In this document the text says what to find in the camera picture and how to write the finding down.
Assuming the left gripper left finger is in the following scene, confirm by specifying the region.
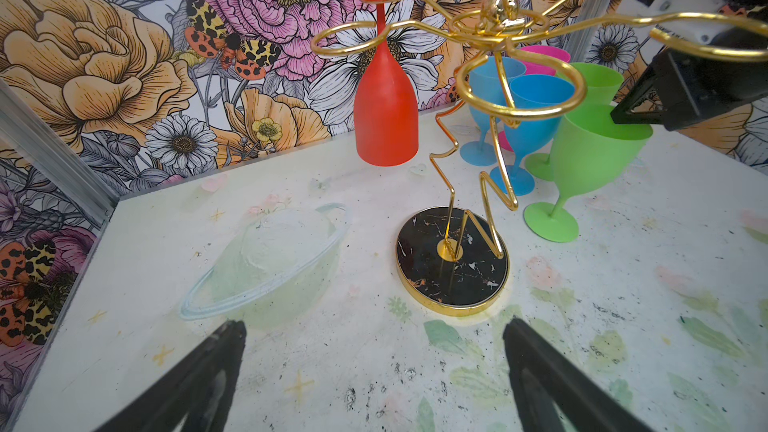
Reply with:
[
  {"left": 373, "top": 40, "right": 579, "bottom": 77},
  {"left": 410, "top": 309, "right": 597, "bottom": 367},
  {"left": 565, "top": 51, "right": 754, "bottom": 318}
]
[{"left": 98, "top": 320, "right": 247, "bottom": 431}]

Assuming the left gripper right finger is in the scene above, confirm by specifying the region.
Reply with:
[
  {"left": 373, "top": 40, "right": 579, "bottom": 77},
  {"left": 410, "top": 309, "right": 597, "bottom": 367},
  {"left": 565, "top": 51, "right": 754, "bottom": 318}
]
[{"left": 503, "top": 317, "right": 650, "bottom": 431}]

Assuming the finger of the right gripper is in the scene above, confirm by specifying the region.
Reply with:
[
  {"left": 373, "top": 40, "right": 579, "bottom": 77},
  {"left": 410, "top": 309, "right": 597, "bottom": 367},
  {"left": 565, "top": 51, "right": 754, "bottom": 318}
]
[{"left": 611, "top": 49, "right": 767, "bottom": 131}]

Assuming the green wine glass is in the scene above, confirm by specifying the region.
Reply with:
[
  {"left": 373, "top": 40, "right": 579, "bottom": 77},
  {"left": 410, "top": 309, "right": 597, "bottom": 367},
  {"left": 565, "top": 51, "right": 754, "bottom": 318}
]
[
  {"left": 525, "top": 62, "right": 624, "bottom": 181},
  {"left": 524, "top": 104, "right": 653, "bottom": 243}
]

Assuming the pink wine glass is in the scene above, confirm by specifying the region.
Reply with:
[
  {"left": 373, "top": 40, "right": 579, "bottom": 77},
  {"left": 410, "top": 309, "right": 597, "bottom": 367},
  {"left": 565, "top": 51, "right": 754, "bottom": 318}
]
[{"left": 498, "top": 45, "right": 571, "bottom": 152}]

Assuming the blue wine glass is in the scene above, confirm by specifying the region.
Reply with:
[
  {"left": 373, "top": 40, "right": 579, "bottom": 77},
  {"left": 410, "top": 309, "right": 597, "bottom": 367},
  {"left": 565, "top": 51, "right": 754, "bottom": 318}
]
[
  {"left": 504, "top": 74, "right": 575, "bottom": 196},
  {"left": 459, "top": 56, "right": 528, "bottom": 167}
]

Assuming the red wine glass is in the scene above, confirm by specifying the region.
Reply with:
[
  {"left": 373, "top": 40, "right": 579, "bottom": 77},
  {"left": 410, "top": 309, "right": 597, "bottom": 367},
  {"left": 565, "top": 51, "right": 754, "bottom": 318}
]
[{"left": 353, "top": 0, "right": 419, "bottom": 167}]

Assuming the gold wire wine glass rack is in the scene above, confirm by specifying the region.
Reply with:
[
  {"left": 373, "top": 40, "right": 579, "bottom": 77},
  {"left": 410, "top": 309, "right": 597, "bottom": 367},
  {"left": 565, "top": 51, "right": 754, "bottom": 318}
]
[{"left": 338, "top": 0, "right": 767, "bottom": 316}]

